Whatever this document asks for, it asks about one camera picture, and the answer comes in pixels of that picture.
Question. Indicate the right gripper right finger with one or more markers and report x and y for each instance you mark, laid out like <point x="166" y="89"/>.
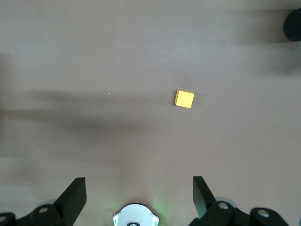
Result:
<point x="204" y="202"/>

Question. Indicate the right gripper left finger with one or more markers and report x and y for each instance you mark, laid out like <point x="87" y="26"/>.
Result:
<point x="70" y="202"/>

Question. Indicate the yellow wooden block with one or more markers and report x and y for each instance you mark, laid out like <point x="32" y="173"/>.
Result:
<point x="185" y="99"/>

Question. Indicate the brown table cover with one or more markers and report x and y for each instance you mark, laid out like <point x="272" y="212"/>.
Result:
<point x="117" y="58"/>

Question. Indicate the black round object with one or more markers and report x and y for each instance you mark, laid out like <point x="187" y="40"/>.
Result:
<point x="294" y="26"/>

